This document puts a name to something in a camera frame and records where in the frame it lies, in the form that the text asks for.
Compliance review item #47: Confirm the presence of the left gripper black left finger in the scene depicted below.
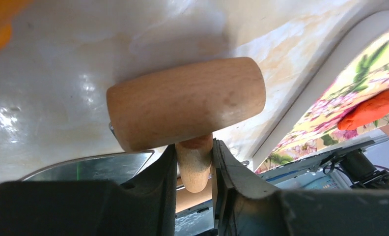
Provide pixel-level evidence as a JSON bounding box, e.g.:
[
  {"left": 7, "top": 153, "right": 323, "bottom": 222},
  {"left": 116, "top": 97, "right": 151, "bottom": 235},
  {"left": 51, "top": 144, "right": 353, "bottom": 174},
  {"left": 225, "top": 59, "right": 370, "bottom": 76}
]
[{"left": 0, "top": 145, "right": 177, "bottom": 236}]

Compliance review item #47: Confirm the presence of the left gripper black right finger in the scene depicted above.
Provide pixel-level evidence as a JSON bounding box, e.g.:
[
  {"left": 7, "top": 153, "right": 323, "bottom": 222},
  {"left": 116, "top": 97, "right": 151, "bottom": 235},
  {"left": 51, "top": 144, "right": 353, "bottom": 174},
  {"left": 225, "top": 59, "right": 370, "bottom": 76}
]
[{"left": 212, "top": 140, "right": 389, "bottom": 236}]

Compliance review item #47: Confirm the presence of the wooden dough roller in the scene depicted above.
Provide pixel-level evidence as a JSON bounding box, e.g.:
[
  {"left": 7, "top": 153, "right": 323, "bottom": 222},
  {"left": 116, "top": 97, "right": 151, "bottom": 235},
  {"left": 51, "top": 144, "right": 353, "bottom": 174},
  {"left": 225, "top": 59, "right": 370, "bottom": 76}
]
[{"left": 106, "top": 57, "right": 266, "bottom": 193}]

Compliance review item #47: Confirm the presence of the red dough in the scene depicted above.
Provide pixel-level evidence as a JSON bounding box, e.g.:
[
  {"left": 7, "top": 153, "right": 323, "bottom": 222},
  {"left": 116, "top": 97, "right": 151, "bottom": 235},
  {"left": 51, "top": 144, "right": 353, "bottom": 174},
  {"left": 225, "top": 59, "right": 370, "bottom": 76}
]
[{"left": 337, "top": 89, "right": 389, "bottom": 130}]

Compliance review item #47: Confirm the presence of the floral cutting board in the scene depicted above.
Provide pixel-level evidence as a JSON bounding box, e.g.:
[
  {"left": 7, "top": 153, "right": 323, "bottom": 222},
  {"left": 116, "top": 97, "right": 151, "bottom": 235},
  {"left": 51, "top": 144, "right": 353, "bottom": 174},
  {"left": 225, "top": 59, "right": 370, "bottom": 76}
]
[{"left": 255, "top": 31, "right": 389, "bottom": 174}]

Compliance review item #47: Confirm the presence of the metal dough scraper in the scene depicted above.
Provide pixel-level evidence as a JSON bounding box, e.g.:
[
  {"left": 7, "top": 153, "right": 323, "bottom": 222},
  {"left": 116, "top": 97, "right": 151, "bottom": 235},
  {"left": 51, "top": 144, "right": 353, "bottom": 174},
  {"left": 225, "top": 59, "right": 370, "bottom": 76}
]
[{"left": 20, "top": 150, "right": 154, "bottom": 184}]

